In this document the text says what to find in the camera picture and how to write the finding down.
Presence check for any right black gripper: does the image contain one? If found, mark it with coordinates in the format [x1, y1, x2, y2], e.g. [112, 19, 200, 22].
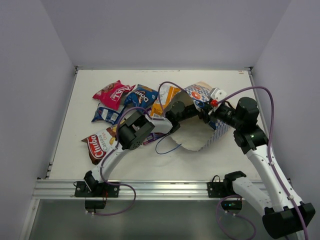
[197, 100, 243, 131]

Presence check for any blue paper bag handle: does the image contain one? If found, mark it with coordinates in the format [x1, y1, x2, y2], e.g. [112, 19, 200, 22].
[194, 99, 206, 108]

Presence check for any checkered paper bag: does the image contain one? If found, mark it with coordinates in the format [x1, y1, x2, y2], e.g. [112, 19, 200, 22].
[164, 81, 231, 152]

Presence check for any orange snack bag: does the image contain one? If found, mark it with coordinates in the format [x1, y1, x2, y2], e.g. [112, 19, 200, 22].
[150, 84, 181, 118]

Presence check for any purple snack packet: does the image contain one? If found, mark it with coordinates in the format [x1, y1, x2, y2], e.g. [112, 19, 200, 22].
[142, 132, 165, 145]

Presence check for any blue Doritos chip bag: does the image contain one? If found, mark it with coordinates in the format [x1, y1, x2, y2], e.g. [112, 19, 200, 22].
[123, 84, 158, 109]

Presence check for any blue white cookie bag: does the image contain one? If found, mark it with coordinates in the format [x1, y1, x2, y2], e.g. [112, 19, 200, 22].
[91, 103, 126, 125]

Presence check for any red KitKat snack bag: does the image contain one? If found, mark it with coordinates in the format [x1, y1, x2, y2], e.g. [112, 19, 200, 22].
[92, 80, 136, 110]

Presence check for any brown Chips Ahoy bag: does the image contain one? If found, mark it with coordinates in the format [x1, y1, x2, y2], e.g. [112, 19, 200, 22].
[81, 125, 117, 165]

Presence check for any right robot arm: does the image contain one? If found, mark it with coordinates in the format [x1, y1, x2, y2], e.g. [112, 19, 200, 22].
[210, 97, 316, 239]

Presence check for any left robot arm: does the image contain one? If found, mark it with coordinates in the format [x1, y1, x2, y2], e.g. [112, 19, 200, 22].
[83, 101, 217, 197]

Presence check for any right black controller box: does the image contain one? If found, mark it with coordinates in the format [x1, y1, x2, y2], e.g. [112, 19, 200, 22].
[221, 200, 243, 212]

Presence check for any black controller box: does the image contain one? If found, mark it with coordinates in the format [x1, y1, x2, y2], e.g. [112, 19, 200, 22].
[84, 199, 107, 212]
[221, 200, 243, 212]

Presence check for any left black controller box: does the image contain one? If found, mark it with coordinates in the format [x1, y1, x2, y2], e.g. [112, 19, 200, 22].
[84, 199, 107, 212]

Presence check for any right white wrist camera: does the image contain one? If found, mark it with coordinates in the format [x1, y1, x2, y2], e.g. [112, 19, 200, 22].
[208, 87, 227, 109]

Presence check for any front blue bag handle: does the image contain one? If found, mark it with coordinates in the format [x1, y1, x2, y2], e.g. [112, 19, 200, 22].
[155, 135, 181, 155]

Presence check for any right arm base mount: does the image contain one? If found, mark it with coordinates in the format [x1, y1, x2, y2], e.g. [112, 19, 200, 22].
[206, 171, 247, 198]

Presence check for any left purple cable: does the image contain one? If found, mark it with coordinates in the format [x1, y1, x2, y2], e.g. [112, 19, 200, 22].
[98, 81, 191, 216]

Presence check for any purple cable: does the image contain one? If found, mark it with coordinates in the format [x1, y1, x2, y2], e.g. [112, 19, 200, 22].
[98, 81, 191, 216]
[214, 86, 310, 240]

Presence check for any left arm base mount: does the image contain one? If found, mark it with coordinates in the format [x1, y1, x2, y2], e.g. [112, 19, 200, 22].
[73, 181, 119, 198]

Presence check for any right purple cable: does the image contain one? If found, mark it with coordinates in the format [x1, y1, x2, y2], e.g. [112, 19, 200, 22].
[214, 86, 310, 240]

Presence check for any aluminium mounting rail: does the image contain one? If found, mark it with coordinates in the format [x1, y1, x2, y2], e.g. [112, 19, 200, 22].
[33, 180, 271, 201]

